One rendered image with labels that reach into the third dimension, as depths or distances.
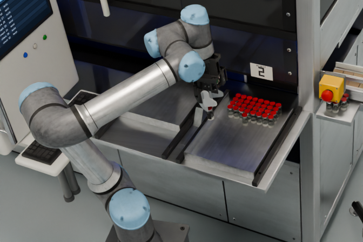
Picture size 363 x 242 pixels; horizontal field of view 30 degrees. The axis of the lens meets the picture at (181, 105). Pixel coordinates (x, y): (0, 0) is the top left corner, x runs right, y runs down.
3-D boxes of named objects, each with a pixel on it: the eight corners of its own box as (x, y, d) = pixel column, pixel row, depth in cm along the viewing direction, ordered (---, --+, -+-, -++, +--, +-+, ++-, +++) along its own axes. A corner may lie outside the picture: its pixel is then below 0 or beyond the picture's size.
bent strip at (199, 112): (197, 118, 247) (196, 106, 244) (205, 120, 246) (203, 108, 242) (180, 143, 238) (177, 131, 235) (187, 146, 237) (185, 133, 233)
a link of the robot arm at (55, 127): (34, 145, 168) (201, 48, 175) (22, 120, 176) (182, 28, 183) (53, 173, 176) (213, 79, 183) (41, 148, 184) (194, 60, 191)
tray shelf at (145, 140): (155, 65, 279) (154, 61, 278) (317, 102, 248) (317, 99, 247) (89, 140, 249) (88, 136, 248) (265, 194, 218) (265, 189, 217)
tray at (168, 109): (165, 64, 276) (163, 57, 273) (222, 77, 264) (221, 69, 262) (120, 116, 254) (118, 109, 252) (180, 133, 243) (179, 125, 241)
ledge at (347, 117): (328, 94, 251) (328, 90, 250) (363, 102, 245) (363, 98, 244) (315, 118, 242) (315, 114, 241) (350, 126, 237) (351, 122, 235)
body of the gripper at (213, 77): (217, 96, 203) (212, 64, 195) (192, 92, 207) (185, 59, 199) (228, 81, 208) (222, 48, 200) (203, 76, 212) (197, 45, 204)
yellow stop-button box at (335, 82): (325, 86, 240) (325, 70, 235) (345, 91, 236) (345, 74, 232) (318, 99, 235) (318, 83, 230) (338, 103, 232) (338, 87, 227)
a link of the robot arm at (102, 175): (117, 225, 214) (20, 123, 176) (100, 195, 225) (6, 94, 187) (148, 202, 215) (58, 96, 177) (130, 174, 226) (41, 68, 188)
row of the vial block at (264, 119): (229, 113, 247) (228, 103, 244) (275, 125, 239) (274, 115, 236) (227, 116, 246) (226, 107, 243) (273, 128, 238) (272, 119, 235)
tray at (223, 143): (228, 99, 254) (227, 92, 251) (293, 115, 242) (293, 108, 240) (185, 159, 232) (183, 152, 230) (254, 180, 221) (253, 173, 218)
